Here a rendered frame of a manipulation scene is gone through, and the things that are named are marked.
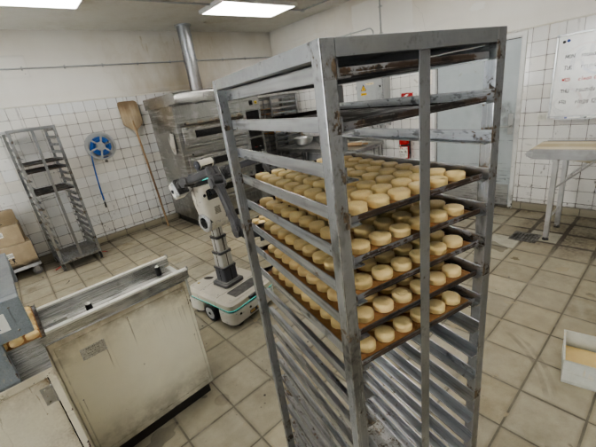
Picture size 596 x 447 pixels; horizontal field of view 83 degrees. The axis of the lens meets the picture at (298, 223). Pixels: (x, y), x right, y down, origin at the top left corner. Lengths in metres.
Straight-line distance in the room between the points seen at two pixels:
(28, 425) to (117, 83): 5.01
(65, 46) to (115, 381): 4.85
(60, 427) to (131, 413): 0.45
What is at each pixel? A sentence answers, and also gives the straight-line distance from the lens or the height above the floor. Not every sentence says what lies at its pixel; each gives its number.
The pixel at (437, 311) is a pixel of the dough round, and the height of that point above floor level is 1.14.
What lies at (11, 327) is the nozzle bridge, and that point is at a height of 1.07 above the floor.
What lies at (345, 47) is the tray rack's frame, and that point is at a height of 1.80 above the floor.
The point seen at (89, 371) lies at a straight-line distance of 2.10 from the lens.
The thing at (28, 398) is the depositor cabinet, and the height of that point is 0.75.
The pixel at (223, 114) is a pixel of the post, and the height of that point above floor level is 1.72.
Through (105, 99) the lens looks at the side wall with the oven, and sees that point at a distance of 6.08.
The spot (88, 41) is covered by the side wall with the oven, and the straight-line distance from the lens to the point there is 6.18.
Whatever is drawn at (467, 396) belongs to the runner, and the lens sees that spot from 1.34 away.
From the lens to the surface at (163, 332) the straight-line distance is 2.15.
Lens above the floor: 1.74
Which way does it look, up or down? 20 degrees down
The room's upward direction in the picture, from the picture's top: 8 degrees counter-clockwise
